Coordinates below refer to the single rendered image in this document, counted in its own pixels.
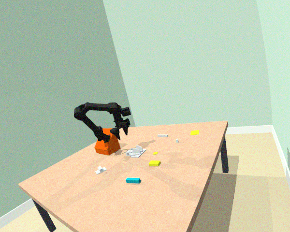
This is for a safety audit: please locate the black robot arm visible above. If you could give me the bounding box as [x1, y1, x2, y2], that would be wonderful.
[74, 102, 131, 143]

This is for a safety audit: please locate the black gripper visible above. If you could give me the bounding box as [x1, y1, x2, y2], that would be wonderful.
[110, 118, 130, 141]

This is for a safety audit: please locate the yellow rectangular block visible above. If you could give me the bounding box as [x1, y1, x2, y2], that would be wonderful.
[149, 160, 160, 166]

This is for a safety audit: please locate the cyan flat bar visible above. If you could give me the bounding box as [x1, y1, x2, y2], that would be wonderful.
[126, 178, 141, 184]

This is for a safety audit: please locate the yellow flat plate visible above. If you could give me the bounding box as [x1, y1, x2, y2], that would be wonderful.
[190, 130, 199, 135]

